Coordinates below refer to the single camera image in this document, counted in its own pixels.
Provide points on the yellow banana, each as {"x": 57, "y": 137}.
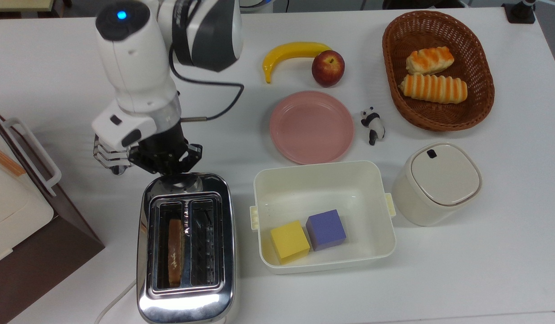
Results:
{"x": 291, "y": 50}

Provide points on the brown bread slice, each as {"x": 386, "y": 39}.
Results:
{"x": 175, "y": 252}

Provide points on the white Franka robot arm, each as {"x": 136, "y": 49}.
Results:
{"x": 133, "y": 58}

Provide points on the yellow cube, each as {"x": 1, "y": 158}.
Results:
{"x": 290, "y": 243}

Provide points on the cream and chrome toaster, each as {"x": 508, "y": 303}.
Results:
{"x": 187, "y": 301}

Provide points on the brown wicker basket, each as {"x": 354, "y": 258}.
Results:
{"x": 480, "y": 90}

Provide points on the red apple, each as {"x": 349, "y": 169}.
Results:
{"x": 327, "y": 68}

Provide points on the short striped bread roll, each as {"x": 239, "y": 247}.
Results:
{"x": 430, "y": 60}

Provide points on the purple cube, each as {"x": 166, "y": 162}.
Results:
{"x": 326, "y": 230}

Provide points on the panda figurine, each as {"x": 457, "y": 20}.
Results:
{"x": 374, "y": 123}

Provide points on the white plastic storage box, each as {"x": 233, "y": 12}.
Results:
{"x": 331, "y": 189}

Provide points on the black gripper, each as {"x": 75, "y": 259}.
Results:
{"x": 164, "y": 150}

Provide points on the cream lidded trash can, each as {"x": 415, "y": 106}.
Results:
{"x": 439, "y": 180}

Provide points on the long striped bread roll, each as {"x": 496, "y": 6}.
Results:
{"x": 432, "y": 88}

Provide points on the black camera stand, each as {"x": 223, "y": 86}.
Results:
{"x": 520, "y": 11}

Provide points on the cream wooden cabinet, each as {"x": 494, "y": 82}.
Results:
{"x": 11, "y": 211}

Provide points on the pink plate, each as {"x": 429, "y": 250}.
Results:
{"x": 311, "y": 128}

